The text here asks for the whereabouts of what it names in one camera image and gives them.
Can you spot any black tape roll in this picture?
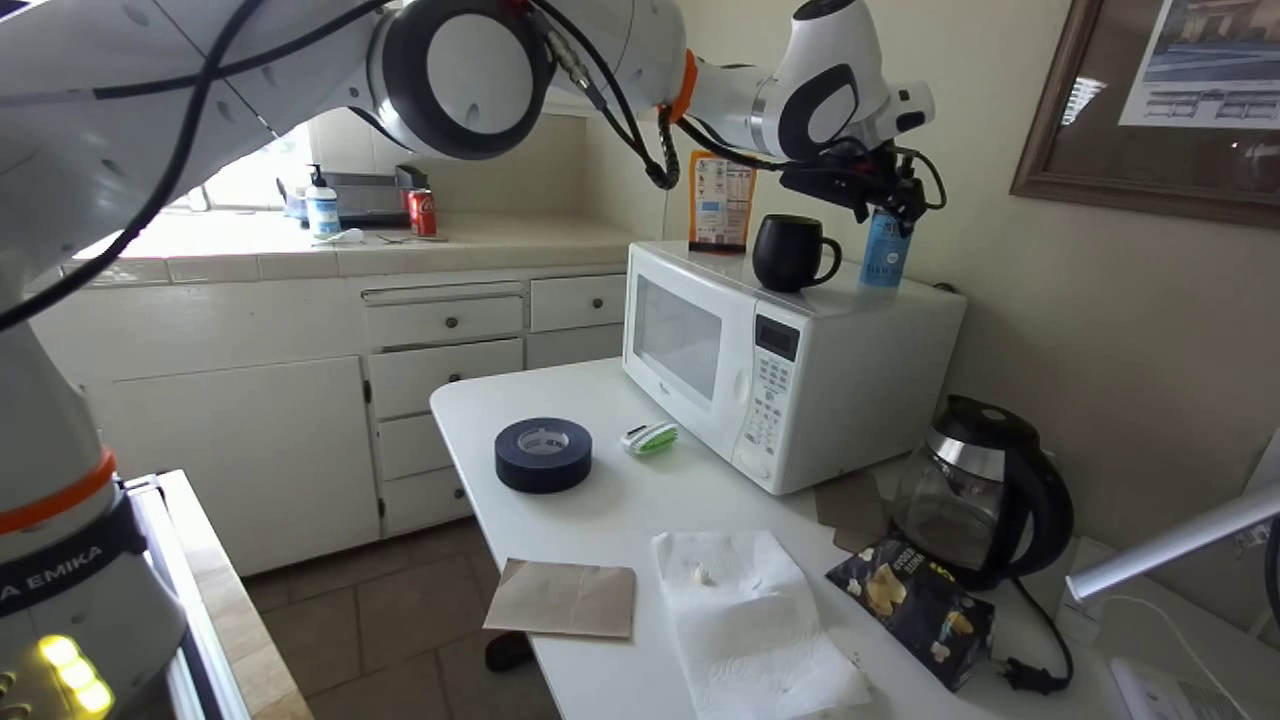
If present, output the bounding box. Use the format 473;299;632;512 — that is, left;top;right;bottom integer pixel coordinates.
493;414;595;495

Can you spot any white kitchen cabinet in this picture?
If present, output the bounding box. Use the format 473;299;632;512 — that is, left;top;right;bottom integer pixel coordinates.
24;214;632;582

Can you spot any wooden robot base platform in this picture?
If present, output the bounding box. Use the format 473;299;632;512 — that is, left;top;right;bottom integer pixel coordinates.
125;464;318;720

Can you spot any clear soap dispenser bottle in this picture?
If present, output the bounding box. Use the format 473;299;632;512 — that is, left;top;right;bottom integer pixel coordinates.
299;161;350;245

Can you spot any gray countertop appliance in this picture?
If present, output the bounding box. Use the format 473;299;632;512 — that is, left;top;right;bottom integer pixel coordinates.
318;166;433;232

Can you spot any white microwave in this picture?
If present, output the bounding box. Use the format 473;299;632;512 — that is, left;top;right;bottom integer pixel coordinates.
621;237;971;502

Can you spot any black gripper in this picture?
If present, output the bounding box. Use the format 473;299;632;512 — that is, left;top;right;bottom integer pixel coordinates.
779;130;936;241

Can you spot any brown framed picture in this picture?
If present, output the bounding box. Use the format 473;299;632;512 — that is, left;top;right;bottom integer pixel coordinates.
1009;0;1280;232

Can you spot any black mug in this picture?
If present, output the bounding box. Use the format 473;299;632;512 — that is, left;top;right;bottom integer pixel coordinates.
749;214;848;296

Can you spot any red can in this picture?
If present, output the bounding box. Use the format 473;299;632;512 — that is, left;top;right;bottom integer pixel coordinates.
406;185;446;245

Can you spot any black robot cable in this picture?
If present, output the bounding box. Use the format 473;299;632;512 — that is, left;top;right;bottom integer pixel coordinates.
0;0;952;338

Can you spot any white table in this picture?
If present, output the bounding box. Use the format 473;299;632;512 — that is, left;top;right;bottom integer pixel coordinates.
423;355;1280;720

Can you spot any black kettle power cord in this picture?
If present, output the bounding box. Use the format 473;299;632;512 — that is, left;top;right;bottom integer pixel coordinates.
995;574;1082;697

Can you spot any white plastic bag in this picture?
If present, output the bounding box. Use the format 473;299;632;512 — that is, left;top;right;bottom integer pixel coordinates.
650;525;877;720

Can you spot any bottle with blue label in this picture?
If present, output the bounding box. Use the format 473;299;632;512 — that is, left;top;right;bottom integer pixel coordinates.
858;204;920;296

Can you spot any black table foot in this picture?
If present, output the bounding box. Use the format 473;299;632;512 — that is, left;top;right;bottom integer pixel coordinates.
481;628;535;678

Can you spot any glass kettle black handle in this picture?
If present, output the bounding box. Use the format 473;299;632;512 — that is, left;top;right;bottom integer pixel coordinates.
887;392;1082;595

